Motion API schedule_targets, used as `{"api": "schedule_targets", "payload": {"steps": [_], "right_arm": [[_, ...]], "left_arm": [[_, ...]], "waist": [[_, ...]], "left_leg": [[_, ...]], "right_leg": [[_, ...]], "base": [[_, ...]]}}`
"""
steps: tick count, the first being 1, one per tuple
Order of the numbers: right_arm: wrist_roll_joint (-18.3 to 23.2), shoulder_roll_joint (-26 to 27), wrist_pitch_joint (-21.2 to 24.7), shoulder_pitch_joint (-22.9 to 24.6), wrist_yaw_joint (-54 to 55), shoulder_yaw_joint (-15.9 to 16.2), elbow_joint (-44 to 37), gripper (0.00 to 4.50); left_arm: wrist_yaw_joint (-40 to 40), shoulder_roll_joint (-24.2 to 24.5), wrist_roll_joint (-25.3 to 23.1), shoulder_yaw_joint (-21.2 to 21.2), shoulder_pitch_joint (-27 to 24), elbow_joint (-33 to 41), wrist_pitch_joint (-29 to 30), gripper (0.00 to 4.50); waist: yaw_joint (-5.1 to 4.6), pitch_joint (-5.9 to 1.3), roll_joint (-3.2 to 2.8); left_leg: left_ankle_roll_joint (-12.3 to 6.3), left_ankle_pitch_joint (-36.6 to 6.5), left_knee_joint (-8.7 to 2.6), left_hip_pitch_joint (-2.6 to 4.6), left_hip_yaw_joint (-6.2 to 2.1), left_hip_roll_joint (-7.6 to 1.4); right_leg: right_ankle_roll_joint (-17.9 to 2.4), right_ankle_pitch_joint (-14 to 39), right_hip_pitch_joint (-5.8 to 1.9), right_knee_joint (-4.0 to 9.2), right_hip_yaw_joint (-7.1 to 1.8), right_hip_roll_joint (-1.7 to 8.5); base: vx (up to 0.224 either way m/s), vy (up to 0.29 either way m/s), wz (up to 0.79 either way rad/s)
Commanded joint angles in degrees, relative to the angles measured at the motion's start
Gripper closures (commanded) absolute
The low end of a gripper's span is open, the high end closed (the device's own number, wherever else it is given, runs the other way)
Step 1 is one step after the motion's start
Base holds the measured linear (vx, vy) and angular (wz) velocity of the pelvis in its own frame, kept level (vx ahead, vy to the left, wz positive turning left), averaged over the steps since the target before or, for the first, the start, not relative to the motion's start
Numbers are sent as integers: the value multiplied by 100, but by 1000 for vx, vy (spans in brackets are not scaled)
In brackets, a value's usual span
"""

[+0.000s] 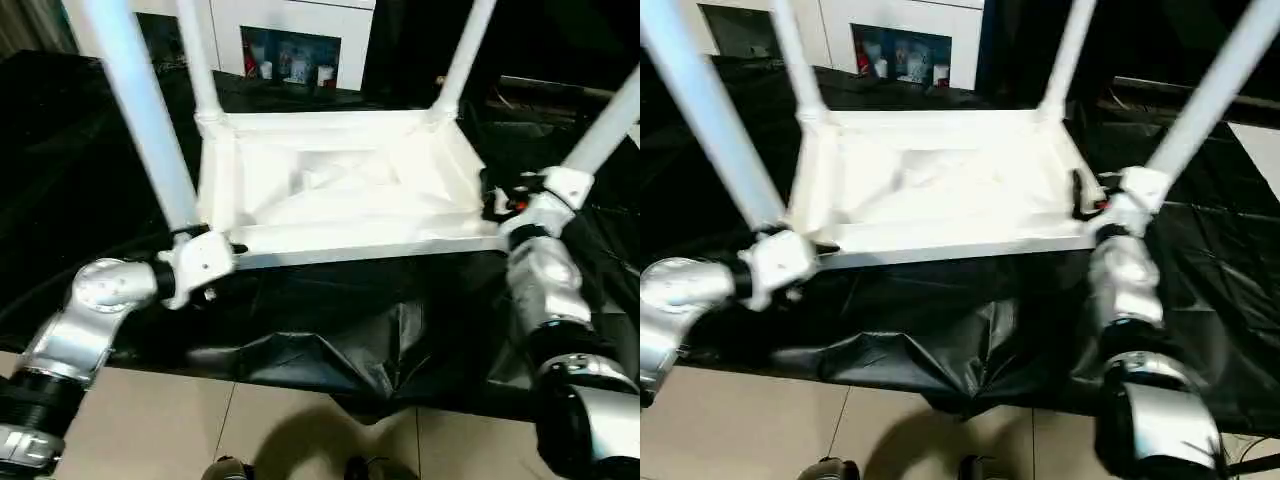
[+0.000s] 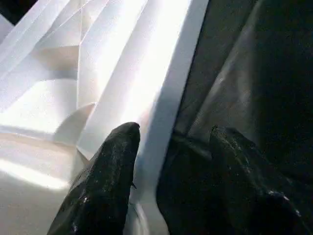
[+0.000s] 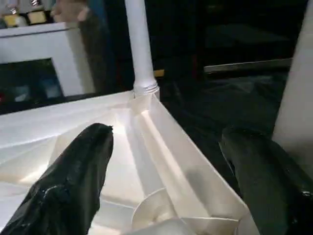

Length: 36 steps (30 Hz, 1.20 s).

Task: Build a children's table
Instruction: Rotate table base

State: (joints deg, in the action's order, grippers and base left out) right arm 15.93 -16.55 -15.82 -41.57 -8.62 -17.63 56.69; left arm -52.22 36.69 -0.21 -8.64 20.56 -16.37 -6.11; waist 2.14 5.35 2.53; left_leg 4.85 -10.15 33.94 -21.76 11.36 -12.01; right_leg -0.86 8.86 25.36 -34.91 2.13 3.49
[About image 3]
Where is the white plastic table leg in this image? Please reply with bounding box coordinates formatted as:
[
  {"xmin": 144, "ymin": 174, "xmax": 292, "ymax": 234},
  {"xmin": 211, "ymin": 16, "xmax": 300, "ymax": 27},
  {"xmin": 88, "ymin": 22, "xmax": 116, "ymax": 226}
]
[
  {"xmin": 124, "ymin": 0, "xmax": 160, "ymax": 97},
  {"xmin": 272, "ymin": 0, "xmax": 313, "ymax": 172}
]

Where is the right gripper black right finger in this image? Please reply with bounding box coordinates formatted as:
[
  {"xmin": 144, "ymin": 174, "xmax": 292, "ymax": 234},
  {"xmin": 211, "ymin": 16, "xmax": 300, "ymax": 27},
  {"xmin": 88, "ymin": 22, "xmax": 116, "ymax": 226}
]
[{"xmin": 219, "ymin": 126, "xmax": 313, "ymax": 235}]

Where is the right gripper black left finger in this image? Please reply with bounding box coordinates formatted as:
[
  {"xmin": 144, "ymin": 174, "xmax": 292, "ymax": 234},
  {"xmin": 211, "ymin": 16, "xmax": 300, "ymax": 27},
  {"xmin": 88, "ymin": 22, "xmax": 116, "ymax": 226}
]
[{"xmin": 0, "ymin": 123, "xmax": 114, "ymax": 235}]

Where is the long black pole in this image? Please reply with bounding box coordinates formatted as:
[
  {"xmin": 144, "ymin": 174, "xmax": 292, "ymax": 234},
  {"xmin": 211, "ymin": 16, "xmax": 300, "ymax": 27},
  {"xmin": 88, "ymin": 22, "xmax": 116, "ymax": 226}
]
[{"xmin": 203, "ymin": 58, "xmax": 293, "ymax": 73}]

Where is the white sideboard cabinet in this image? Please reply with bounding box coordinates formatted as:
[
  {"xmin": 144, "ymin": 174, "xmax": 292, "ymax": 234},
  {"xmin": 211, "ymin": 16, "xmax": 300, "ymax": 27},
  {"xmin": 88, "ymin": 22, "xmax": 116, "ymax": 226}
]
[{"xmin": 0, "ymin": 22, "xmax": 96, "ymax": 116}]

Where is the white plastic table top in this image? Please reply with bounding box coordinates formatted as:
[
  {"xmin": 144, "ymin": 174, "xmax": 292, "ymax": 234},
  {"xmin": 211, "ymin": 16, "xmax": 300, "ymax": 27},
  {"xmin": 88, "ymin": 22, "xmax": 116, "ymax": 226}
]
[{"xmin": 0, "ymin": 89, "xmax": 255, "ymax": 235}]

